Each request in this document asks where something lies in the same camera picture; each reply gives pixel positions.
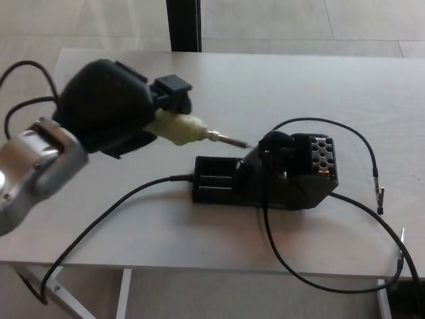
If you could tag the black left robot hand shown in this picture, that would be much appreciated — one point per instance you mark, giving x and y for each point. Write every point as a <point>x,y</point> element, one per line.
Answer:
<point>106,103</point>

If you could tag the tape-wrapped soldering iron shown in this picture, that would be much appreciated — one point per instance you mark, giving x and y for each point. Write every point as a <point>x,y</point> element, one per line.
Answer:
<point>186,129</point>

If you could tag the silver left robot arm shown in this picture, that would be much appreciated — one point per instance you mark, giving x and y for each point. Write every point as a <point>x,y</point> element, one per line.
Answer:
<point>33,172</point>

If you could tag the black soldering iron base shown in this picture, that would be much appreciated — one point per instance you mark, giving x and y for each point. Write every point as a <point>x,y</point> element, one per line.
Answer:
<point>219,186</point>

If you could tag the black vertical pillar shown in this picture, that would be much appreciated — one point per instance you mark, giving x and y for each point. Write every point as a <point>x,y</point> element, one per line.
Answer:
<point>184,25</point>

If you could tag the white table leg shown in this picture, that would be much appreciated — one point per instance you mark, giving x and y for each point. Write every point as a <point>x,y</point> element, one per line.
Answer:
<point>383,302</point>
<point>123,295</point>

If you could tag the white diagonal table brace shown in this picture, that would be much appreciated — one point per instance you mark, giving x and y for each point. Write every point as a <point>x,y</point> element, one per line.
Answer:
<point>63,295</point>

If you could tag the black object under table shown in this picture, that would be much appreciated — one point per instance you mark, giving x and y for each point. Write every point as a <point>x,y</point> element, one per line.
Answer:
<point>406,304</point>

